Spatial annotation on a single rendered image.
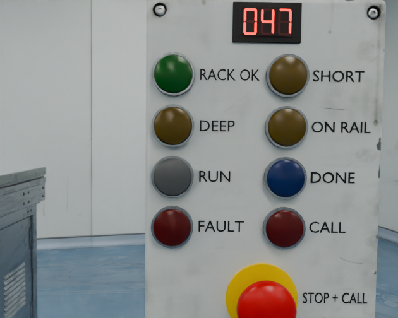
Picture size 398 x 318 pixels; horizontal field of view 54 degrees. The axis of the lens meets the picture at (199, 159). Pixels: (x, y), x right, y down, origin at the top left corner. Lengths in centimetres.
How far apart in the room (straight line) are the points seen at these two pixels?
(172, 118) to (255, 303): 13
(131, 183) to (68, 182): 59
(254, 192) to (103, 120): 368
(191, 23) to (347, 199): 17
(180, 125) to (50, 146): 370
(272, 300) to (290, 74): 15
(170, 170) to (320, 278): 13
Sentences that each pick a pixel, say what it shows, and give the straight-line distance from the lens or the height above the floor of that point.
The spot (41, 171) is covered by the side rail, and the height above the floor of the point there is 91.
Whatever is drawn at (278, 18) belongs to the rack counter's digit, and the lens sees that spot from 30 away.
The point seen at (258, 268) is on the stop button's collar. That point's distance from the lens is 30.
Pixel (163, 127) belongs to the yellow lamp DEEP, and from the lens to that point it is 27.
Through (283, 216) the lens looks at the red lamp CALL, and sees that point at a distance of 29.
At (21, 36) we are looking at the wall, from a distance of 410.
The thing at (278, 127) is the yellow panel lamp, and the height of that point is 107.
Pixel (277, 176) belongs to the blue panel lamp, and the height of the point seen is 103.
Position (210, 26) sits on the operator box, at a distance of 29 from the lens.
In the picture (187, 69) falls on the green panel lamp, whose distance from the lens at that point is 28.
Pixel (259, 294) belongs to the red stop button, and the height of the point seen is 96.
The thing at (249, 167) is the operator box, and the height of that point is 104.
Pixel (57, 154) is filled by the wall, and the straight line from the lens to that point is 396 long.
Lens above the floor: 106
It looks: 3 degrees down
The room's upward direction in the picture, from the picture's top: 1 degrees clockwise
